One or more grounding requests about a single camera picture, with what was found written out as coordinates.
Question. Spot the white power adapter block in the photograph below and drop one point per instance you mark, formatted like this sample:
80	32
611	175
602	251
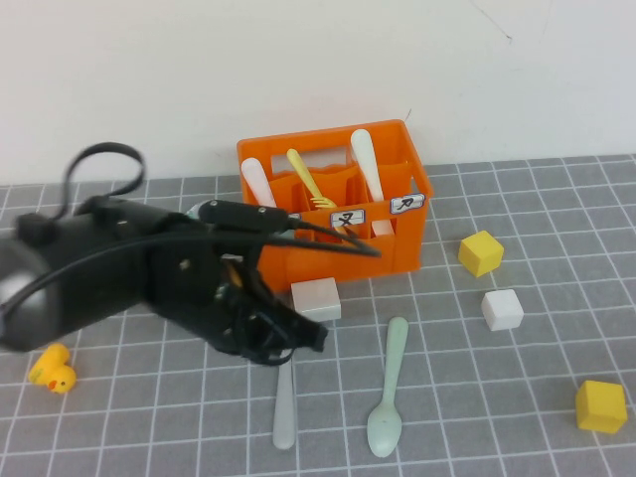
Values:
316	298

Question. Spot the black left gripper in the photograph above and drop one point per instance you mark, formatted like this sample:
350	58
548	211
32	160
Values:
228	293

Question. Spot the white green glue stick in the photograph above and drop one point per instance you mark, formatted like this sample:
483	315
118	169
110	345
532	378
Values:
195	211

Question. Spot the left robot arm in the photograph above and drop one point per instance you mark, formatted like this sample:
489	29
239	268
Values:
99	278

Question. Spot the paper label with knife character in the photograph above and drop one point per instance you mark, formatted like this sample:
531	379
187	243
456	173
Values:
407	204

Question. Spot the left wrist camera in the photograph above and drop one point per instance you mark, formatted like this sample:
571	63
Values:
243	216

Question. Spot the paper label with fork character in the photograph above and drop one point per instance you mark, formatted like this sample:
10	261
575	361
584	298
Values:
348	217

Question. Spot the yellow cube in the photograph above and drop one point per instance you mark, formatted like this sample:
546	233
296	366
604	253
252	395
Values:
479	253
600	406

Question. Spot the yellow plastic fork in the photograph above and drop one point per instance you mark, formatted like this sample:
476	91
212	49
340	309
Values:
323	202

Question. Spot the white cube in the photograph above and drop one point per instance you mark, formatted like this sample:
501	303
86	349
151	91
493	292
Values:
502	310

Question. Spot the yellow rubber duck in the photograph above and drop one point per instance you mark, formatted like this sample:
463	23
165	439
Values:
53	370

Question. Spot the grey plastic fork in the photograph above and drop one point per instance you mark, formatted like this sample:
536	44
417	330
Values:
284	417

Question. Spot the mint green plastic spoon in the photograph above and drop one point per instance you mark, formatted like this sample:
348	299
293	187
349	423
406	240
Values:
383	432

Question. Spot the paper label with spoon character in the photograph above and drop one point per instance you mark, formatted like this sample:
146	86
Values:
295	216

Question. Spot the orange plastic cutlery holder crate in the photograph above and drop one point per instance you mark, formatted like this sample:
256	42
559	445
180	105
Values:
377	248

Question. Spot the grey checked table mat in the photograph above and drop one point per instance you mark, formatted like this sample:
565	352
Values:
497	372

